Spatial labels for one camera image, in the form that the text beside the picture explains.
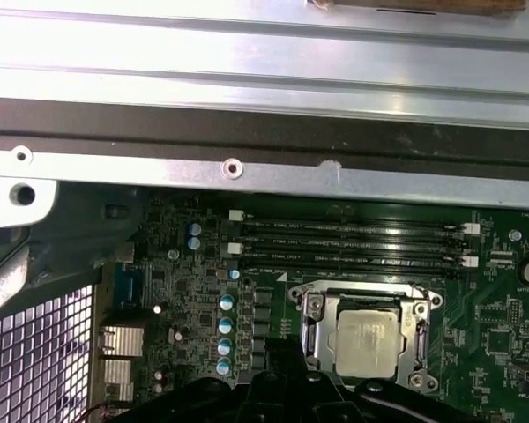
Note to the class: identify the green motherboard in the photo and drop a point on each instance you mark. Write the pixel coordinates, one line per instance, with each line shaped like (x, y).
(467, 335)

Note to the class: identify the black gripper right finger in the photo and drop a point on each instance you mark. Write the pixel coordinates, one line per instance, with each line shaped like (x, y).
(335, 405)

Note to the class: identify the metal socket cover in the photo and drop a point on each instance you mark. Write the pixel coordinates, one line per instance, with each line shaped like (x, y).
(409, 348)

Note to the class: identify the square brown base plate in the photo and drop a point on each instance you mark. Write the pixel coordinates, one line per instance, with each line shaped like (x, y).
(467, 6)

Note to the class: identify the silver CPU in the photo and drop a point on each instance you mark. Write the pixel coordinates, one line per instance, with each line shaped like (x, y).
(368, 343)

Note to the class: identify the black open PC case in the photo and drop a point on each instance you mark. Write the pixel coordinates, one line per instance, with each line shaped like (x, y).
(264, 185)

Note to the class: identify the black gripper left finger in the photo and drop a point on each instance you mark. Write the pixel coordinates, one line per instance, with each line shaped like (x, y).
(229, 405)

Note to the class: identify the silver rear port block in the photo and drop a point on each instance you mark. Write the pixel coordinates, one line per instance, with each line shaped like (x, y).
(123, 341)
(119, 379)

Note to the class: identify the CPU socket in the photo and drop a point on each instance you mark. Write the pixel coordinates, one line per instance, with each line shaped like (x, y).
(423, 374)

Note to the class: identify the black RAM slot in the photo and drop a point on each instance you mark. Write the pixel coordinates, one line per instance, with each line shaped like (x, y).
(357, 238)
(357, 254)
(357, 270)
(357, 222)

